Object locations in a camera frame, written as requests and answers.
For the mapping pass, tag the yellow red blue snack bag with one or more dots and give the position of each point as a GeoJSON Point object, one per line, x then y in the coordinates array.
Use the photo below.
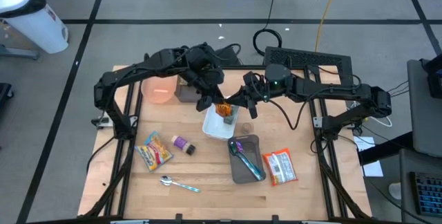
{"type": "Point", "coordinates": [154, 151]}

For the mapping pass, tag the orange ramen packet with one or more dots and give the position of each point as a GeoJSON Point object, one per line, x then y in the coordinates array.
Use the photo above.
{"type": "Point", "coordinates": [280, 167]}

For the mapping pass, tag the white trash can black rim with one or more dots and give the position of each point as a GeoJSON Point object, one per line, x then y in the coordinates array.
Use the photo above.
{"type": "Point", "coordinates": [38, 30]}

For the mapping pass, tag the purple label spice jar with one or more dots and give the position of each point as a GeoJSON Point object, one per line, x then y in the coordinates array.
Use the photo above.
{"type": "Point", "coordinates": [183, 144]}

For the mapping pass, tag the silver arm base bracket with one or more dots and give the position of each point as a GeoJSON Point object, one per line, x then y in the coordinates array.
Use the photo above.
{"type": "Point", "coordinates": [103, 123]}
{"type": "Point", "coordinates": [317, 122]}

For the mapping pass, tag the backlit black keyboard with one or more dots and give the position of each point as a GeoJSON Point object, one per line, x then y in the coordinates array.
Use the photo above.
{"type": "Point", "coordinates": [428, 193]}

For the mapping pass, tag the grey desk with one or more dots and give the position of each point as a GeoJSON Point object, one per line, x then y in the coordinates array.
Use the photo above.
{"type": "Point", "coordinates": [424, 120]}
{"type": "Point", "coordinates": [405, 182]}

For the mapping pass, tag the black aluminium table frame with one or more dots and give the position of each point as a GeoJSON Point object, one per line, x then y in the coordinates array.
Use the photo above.
{"type": "Point", "coordinates": [138, 155]}

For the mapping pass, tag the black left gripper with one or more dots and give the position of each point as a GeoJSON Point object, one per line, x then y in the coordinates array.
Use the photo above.
{"type": "Point", "coordinates": [207, 80]}

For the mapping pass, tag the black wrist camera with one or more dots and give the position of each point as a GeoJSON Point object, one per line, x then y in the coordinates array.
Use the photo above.
{"type": "Point", "coordinates": [251, 78]}
{"type": "Point", "coordinates": [202, 58]}

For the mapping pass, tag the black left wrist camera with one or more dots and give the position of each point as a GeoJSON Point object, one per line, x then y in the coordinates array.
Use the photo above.
{"type": "Point", "coordinates": [202, 58]}

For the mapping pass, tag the grey desk foot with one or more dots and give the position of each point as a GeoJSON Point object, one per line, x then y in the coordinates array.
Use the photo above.
{"type": "Point", "coordinates": [20, 54]}

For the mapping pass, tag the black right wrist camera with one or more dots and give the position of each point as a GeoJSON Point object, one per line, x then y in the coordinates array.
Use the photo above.
{"type": "Point", "coordinates": [251, 78]}

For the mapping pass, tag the black perforated computer case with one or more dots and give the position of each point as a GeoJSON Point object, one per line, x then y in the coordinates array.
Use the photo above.
{"type": "Point", "coordinates": [310, 58]}

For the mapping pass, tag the black desk base bar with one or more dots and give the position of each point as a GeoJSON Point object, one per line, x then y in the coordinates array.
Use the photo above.
{"type": "Point", "coordinates": [383, 149]}

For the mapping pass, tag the white paper sheet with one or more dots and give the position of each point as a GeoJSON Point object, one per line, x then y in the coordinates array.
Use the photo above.
{"type": "Point", "coordinates": [374, 168]}

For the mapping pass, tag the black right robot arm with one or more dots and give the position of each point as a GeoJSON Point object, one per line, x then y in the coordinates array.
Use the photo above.
{"type": "Point", "coordinates": [328, 91]}

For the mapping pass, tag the teal silicone spatula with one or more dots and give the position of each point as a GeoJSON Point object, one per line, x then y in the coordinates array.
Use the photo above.
{"type": "Point", "coordinates": [253, 169]}

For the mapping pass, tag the black wedge shaped device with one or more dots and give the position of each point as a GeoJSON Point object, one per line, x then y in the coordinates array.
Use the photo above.
{"type": "Point", "coordinates": [235, 60]}

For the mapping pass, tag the pink plastic bowl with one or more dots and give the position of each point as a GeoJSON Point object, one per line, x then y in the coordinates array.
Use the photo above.
{"type": "Point", "coordinates": [159, 92]}

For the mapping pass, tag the white computer mouse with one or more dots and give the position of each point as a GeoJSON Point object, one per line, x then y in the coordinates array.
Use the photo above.
{"type": "Point", "coordinates": [395, 191]}

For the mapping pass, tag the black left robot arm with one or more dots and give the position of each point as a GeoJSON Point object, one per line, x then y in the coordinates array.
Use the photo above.
{"type": "Point", "coordinates": [138, 70]}

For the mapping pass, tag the grey rectangular tray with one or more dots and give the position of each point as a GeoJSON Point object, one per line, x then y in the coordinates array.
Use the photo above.
{"type": "Point", "coordinates": [243, 175]}

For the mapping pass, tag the orange brown candy pack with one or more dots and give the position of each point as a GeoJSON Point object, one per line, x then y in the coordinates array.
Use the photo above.
{"type": "Point", "coordinates": [223, 109]}

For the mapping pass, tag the white rectangular tray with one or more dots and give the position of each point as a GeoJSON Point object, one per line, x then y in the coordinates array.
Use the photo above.
{"type": "Point", "coordinates": [215, 127]}

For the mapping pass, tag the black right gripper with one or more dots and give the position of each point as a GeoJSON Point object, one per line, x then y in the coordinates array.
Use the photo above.
{"type": "Point", "coordinates": [255, 92]}

